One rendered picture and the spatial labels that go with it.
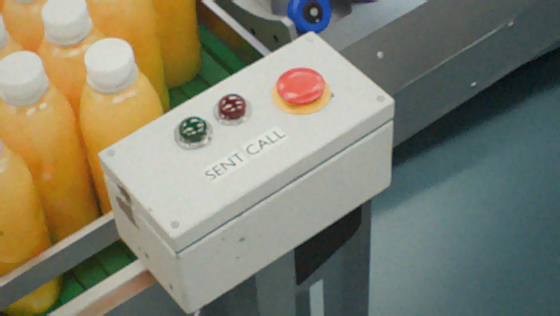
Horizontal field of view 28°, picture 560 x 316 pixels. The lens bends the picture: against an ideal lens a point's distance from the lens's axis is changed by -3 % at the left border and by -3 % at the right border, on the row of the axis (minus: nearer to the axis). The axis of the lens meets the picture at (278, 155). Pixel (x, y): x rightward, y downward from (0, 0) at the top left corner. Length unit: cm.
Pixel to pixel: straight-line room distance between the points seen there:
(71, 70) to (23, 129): 7
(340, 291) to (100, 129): 71
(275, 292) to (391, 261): 114
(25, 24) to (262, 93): 25
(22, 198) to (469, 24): 59
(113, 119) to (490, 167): 143
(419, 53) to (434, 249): 93
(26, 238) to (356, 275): 71
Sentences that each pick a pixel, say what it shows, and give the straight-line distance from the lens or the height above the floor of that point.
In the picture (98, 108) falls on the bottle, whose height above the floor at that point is 107.
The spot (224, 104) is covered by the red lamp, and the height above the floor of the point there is 111.
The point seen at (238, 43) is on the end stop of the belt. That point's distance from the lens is 110.
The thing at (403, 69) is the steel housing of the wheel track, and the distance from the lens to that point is 123.
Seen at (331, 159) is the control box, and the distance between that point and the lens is 85.
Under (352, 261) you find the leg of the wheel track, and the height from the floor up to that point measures 48.
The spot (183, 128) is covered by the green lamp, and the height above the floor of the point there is 111.
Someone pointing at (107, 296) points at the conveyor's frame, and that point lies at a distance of 101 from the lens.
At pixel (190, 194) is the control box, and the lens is 80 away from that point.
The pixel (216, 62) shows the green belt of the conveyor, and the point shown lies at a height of 90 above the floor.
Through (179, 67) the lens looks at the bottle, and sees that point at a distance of 113.
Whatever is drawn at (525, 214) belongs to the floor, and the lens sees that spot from 220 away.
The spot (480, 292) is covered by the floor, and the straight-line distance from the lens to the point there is 209.
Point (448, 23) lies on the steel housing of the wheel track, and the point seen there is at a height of 87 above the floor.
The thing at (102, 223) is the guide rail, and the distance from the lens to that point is 95.
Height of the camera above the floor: 172
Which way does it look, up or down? 49 degrees down
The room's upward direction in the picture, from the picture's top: 4 degrees counter-clockwise
